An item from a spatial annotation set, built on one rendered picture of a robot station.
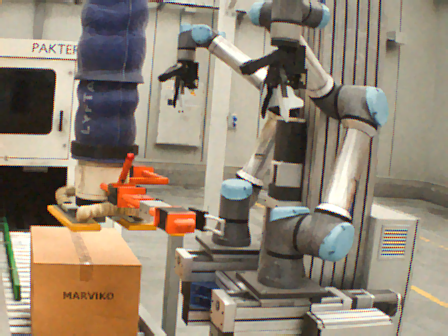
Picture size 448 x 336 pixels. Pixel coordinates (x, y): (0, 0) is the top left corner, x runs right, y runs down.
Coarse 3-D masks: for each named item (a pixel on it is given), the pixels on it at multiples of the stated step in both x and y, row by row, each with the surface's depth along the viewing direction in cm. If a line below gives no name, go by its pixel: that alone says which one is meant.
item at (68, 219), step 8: (48, 208) 208; (56, 208) 203; (56, 216) 197; (64, 216) 192; (72, 216) 191; (64, 224) 187; (72, 224) 181; (80, 224) 182; (88, 224) 183; (96, 224) 184
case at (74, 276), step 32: (32, 256) 221; (64, 256) 217; (96, 256) 222; (128, 256) 226; (32, 288) 221; (64, 288) 210; (96, 288) 213; (128, 288) 216; (32, 320) 221; (64, 320) 212; (96, 320) 216; (128, 320) 219
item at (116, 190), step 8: (112, 184) 177; (120, 184) 179; (128, 184) 180; (112, 192) 174; (120, 192) 171; (128, 192) 172; (136, 192) 173; (144, 192) 174; (112, 200) 173; (120, 200) 171
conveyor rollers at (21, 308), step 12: (0, 240) 392; (12, 240) 395; (24, 240) 398; (0, 252) 359; (24, 252) 365; (0, 264) 334; (24, 264) 339; (24, 276) 321; (12, 288) 294; (24, 288) 296; (12, 300) 277; (24, 300) 279; (12, 312) 260; (24, 312) 262; (12, 324) 250; (24, 324) 252
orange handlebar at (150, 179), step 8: (144, 176) 229; (152, 176) 222; (160, 176) 218; (104, 184) 188; (136, 184) 208; (144, 184) 209; (152, 184) 210; (160, 184) 212; (128, 200) 167; (136, 200) 163; (144, 200) 167; (136, 208) 164; (152, 208) 153; (152, 216) 152; (176, 224) 140; (184, 224) 140; (192, 224) 141
